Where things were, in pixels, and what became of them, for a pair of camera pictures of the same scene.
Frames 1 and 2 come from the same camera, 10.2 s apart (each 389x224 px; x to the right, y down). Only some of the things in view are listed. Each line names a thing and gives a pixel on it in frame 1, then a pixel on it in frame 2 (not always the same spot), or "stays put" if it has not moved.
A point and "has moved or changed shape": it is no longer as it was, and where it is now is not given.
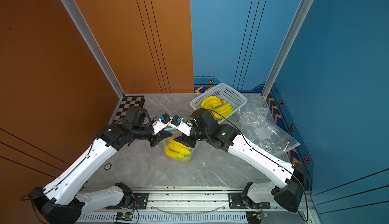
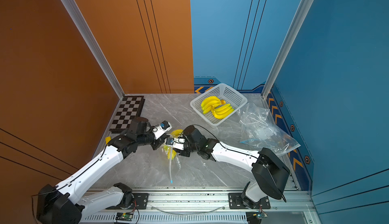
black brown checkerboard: x=128 y=101 stays put
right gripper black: x=186 y=140 -> x=182 y=153
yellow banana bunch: x=177 y=150 has moved or changed shape
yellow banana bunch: x=207 y=101 stays put
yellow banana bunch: x=220 y=113 stays put
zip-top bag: x=257 y=122 stays put
